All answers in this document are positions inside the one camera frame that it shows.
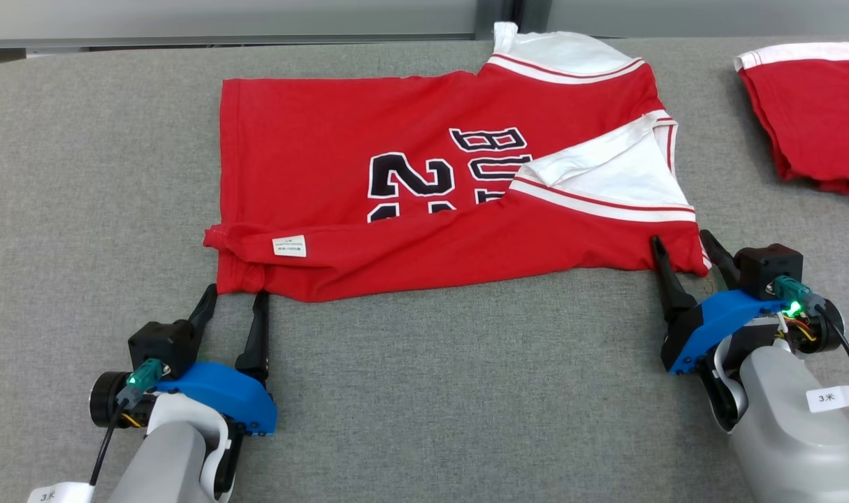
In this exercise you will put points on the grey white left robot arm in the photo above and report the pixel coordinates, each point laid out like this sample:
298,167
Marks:
165,461

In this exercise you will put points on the grey metal partition post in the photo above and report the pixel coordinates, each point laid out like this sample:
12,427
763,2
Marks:
497,14

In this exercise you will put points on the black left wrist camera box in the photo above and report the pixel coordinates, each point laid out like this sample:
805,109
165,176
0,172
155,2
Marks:
162,342

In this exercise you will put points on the red basketball jersey white sleeves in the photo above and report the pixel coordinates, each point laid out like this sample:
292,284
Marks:
326,140

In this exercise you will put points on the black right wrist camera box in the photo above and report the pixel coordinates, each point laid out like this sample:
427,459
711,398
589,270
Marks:
766,269

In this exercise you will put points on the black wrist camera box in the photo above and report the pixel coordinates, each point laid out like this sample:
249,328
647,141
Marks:
766,269
162,342

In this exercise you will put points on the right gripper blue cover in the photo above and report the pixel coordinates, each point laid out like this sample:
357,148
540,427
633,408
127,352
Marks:
710,325

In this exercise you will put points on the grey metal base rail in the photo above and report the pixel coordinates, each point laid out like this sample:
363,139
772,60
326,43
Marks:
186,40

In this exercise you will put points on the red shorts with white stripe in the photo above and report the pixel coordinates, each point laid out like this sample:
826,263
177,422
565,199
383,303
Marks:
815,119

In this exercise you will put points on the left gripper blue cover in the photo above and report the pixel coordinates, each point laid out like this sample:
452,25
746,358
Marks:
221,391

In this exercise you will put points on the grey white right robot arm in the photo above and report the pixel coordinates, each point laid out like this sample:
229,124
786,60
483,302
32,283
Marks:
780,433

